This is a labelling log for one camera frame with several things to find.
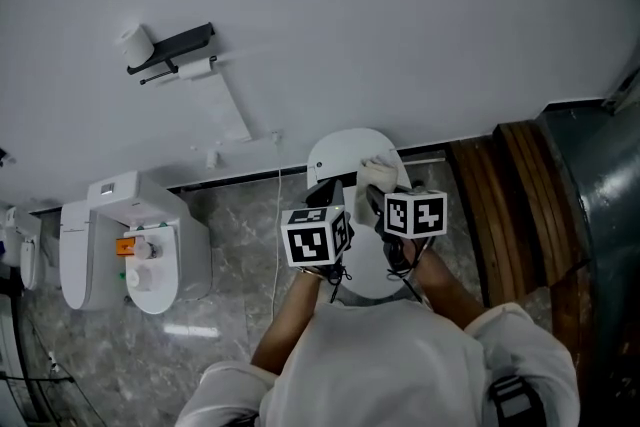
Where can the white toilet paper roll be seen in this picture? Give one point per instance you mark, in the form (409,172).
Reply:
(134,41)

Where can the person's left forearm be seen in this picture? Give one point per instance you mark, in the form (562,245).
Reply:
(287,320)

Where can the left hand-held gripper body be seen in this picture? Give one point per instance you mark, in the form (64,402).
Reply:
(310,240)

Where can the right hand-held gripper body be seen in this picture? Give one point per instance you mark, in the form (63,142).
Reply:
(417,215)

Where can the white plastic cup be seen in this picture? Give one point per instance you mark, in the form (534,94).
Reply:
(145,250)

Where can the white round container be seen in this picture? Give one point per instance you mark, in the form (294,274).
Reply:
(137,279)

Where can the orange packet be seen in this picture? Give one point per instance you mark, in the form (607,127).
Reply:
(125,247)

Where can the person's right forearm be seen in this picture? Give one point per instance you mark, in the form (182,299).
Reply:
(445,290)

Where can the grey metal door fitting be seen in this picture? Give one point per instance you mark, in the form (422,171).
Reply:
(625,90)

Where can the white cloth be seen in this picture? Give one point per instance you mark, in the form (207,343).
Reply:
(377,175)

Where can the black wall shelf holder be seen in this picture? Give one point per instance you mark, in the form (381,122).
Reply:
(182,41)

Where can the white smart toilet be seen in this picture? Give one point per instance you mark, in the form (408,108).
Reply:
(190,245)

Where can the brown wooden door frame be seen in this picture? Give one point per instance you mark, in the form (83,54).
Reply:
(520,205)

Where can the person's white shirt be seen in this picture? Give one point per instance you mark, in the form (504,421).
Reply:
(380,365)

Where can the white toilet lid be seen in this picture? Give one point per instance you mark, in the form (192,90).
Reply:
(345,150)

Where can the white toilet bowl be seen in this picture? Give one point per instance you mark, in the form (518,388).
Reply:
(372,275)

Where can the hanging toilet paper strip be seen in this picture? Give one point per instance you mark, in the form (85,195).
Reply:
(225,105)

